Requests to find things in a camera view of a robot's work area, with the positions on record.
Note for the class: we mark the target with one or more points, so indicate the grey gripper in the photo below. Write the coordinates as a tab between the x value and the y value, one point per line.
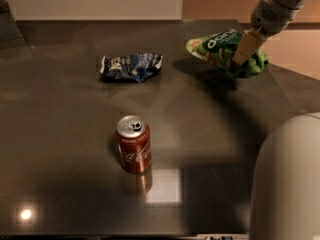
268	17

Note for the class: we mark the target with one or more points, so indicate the green rice chip bag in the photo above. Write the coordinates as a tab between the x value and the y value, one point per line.
218	50

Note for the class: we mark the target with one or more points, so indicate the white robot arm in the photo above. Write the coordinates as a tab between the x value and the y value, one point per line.
285	200

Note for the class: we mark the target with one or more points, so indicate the blue crumpled chip bag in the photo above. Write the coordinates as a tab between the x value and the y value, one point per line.
137	67

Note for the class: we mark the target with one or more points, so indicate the red coca-cola can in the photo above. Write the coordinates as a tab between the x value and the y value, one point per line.
133	138

